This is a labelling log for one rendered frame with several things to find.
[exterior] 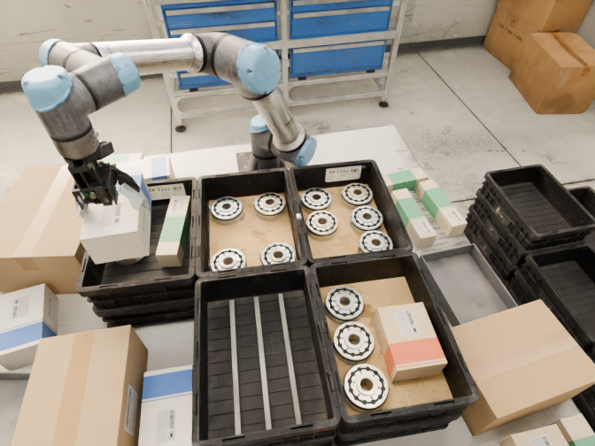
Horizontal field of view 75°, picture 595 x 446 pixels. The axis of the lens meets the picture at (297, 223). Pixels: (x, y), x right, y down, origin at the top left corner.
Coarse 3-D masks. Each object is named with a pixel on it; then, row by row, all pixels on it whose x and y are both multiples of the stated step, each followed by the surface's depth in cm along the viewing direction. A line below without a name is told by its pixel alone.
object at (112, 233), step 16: (144, 192) 97; (96, 208) 89; (112, 208) 89; (128, 208) 89; (144, 208) 95; (96, 224) 86; (112, 224) 86; (128, 224) 86; (144, 224) 92; (80, 240) 83; (96, 240) 84; (112, 240) 85; (128, 240) 86; (144, 240) 90; (96, 256) 88; (112, 256) 89; (128, 256) 90; (144, 256) 91
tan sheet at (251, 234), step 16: (240, 224) 127; (256, 224) 127; (272, 224) 127; (288, 224) 127; (224, 240) 122; (240, 240) 122; (256, 240) 122; (272, 240) 122; (288, 240) 122; (256, 256) 118
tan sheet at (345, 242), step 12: (300, 192) 137; (336, 192) 137; (336, 204) 133; (372, 204) 133; (336, 216) 129; (348, 216) 129; (348, 228) 126; (384, 228) 126; (312, 240) 122; (336, 240) 123; (348, 240) 123; (312, 252) 119; (324, 252) 119; (336, 252) 119; (348, 252) 119
